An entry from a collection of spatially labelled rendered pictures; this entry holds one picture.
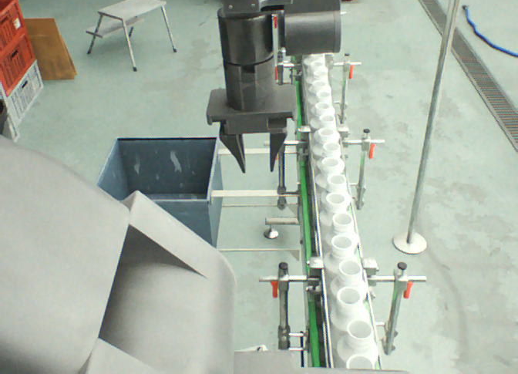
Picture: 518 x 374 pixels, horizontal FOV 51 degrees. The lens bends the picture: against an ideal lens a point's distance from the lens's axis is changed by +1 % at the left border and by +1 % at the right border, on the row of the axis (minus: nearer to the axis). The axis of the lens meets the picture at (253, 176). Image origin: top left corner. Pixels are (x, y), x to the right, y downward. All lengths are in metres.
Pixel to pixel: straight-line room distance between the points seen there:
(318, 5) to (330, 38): 0.03
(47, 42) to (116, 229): 4.17
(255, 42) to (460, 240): 2.28
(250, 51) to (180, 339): 0.44
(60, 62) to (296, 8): 3.88
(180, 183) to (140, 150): 0.17
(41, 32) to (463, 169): 2.98
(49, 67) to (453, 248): 3.14
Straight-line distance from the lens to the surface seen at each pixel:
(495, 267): 2.68
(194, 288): 0.17
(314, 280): 0.98
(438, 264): 2.62
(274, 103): 0.61
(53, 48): 4.34
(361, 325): 0.83
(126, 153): 1.70
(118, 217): 0.16
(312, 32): 0.57
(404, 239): 2.68
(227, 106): 0.62
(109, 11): 4.48
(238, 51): 0.57
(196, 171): 1.69
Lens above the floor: 1.80
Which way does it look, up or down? 36 degrees down
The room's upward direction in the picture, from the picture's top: 3 degrees counter-clockwise
